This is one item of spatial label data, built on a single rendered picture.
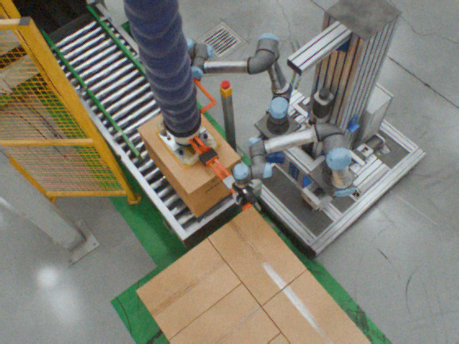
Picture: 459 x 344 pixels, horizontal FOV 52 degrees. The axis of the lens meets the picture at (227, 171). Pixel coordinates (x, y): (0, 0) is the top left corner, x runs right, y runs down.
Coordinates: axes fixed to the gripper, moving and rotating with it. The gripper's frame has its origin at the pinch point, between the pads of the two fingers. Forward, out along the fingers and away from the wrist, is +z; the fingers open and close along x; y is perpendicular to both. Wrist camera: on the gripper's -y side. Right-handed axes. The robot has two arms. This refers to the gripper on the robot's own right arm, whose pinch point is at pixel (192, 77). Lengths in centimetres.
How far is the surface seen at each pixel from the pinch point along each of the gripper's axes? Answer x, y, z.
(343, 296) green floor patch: 13, 157, 122
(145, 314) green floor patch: -116, 76, 121
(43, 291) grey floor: -173, 11, 121
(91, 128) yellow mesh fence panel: -72, -9, 1
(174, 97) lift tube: -31, 40, -50
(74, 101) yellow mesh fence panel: -72, -10, -27
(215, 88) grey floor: 52, -63, 121
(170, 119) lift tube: -35, 35, -25
